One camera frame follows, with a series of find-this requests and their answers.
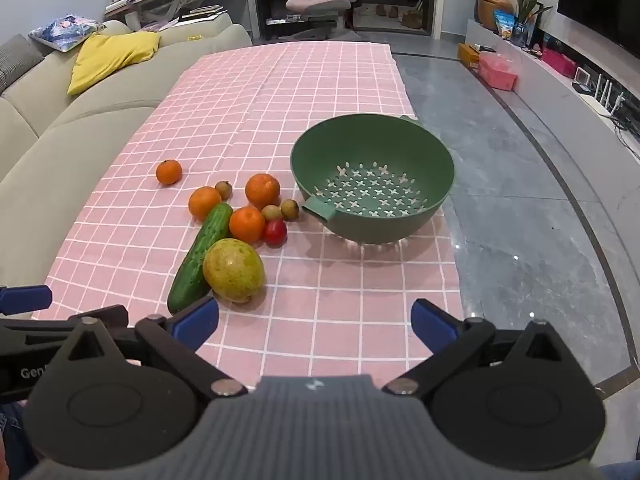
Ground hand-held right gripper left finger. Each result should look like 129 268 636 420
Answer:
65 296 248 397

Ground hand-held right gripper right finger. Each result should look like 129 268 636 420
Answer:
382 298 568 397

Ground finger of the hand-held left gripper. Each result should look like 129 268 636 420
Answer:
0 305 130 356
0 285 54 315

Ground yellow-green mango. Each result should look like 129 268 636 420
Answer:
202 238 266 304

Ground green cucumber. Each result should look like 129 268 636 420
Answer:
167 202 234 315

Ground orange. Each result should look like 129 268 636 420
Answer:
155 159 183 186
244 173 281 211
188 186 223 222
229 206 266 244

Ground red cherry tomato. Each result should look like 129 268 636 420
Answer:
263 219 288 248

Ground green colander bowl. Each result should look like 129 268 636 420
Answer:
290 114 456 251

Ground person's blue jeans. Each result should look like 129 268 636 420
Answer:
0 400 38 480

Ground beige sofa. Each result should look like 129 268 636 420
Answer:
0 20 253 321

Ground pink checked tablecloth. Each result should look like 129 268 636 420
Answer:
32 42 463 391

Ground grey checked pillow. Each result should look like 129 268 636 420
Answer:
0 34 46 98

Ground yellow pillow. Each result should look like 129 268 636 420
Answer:
66 31 162 97

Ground white television cabinet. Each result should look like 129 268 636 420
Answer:
457 19 640 241

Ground pink box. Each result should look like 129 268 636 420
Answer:
478 52 518 92

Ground printed pillow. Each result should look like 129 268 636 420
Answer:
28 14 107 53

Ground orange box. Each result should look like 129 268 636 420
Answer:
457 43 483 68

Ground white router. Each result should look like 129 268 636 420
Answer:
585 76 626 118

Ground magenta box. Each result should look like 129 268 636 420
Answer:
541 47 577 78

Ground brown bag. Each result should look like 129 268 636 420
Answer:
401 0 426 30

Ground blue snack bag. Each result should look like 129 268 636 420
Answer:
494 10 516 41

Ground golden vase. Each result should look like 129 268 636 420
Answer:
477 0 515 31

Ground black shelf unit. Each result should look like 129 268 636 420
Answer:
255 0 308 41

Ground pink office chair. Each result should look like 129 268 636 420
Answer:
286 0 363 41

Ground black television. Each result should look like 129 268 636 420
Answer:
556 0 640 68

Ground black cables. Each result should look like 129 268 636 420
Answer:
612 95 640 148

